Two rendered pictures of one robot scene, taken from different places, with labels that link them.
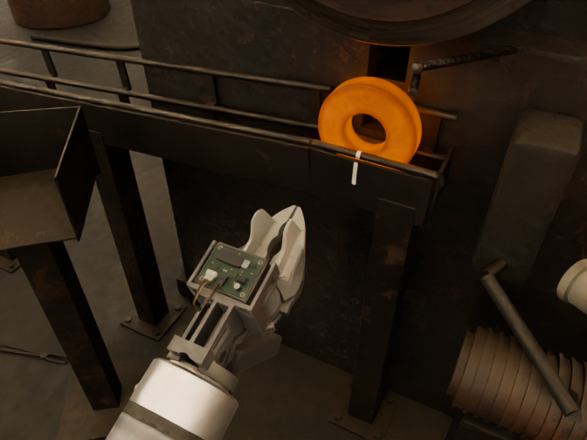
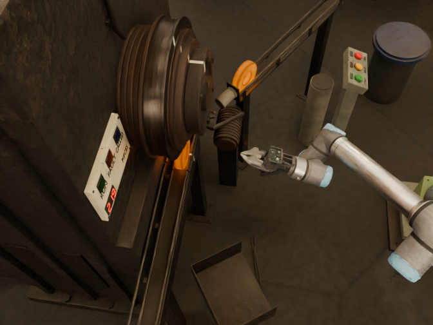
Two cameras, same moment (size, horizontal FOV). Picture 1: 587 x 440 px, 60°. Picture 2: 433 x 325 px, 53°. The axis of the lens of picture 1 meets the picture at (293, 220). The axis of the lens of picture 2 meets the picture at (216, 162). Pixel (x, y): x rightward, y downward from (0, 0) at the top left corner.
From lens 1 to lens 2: 160 cm
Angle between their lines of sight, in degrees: 62
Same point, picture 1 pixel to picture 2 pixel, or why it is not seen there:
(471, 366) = (233, 137)
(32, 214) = (233, 279)
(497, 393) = (238, 132)
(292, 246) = (254, 151)
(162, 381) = (300, 165)
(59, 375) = not seen: outside the picture
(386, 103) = not seen: hidden behind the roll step
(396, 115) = not seen: hidden behind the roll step
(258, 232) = (254, 158)
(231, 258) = (272, 155)
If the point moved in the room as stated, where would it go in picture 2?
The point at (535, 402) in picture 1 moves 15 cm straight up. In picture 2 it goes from (238, 124) to (238, 104)
